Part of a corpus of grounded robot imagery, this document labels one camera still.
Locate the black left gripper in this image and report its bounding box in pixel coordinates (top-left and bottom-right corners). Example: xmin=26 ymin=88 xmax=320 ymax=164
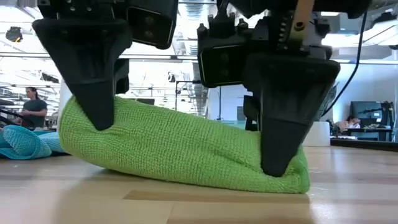
xmin=32 ymin=0 xmax=133 ymax=131

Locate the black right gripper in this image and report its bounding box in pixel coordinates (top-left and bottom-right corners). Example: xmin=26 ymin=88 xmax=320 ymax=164
xmin=243 ymin=9 xmax=341 ymax=177

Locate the green microfiber towel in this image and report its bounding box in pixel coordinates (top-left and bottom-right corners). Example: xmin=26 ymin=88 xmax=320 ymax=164
xmin=58 ymin=95 xmax=311 ymax=194

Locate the blue microfiber towel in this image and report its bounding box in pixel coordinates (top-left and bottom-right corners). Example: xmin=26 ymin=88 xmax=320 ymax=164
xmin=0 ymin=124 xmax=68 ymax=161

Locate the white building column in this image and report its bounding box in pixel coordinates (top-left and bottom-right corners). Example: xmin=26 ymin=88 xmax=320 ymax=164
xmin=57 ymin=79 xmax=74 ymax=131

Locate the snake plant in white pot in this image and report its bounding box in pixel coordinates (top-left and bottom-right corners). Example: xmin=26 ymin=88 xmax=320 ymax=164
xmin=303 ymin=81 xmax=340 ymax=147

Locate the person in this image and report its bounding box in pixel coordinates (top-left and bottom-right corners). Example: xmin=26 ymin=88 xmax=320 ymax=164
xmin=337 ymin=115 xmax=361 ymax=133
xmin=14 ymin=86 xmax=49 ymax=129

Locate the dark office monitor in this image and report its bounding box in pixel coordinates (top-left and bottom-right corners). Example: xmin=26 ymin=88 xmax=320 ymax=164
xmin=350 ymin=101 xmax=383 ymax=128

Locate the black ceiling device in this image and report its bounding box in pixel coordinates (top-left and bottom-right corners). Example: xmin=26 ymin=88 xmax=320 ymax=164
xmin=5 ymin=26 xmax=24 ymax=44

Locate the black office desk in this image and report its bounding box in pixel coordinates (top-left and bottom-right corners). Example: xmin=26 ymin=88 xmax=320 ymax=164
xmin=341 ymin=126 xmax=394 ymax=142

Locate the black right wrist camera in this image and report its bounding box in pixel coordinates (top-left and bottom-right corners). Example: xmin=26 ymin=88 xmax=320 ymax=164
xmin=197 ymin=14 xmax=248 ymax=88

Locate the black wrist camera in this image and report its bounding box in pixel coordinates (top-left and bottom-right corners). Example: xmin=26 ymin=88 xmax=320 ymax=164
xmin=126 ymin=0 xmax=180 ymax=50
xmin=197 ymin=14 xmax=248 ymax=88

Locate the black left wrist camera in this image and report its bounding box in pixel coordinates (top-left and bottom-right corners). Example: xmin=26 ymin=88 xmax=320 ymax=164
xmin=126 ymin=0 xmax=180 ymax=50

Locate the black hanging cable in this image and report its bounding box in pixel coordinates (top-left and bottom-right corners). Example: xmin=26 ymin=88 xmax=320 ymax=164
xmin=322 ymin=11 xmax=368 ymax=116

